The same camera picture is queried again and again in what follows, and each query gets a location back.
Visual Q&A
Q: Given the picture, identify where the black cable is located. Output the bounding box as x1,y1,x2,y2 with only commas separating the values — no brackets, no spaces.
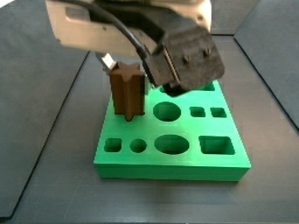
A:
61,0,152,64

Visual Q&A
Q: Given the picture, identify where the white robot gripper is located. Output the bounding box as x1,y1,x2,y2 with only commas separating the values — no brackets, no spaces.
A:
45,0,211,71

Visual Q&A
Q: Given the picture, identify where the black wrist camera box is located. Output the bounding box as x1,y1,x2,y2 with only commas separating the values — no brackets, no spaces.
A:
144,26,224,97

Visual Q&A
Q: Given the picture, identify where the green shape sorter block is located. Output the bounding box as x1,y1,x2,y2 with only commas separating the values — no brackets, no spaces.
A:
93,82,251,181

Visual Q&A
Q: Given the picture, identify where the brown star prism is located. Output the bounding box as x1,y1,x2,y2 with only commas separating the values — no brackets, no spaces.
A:
109,62,145,122

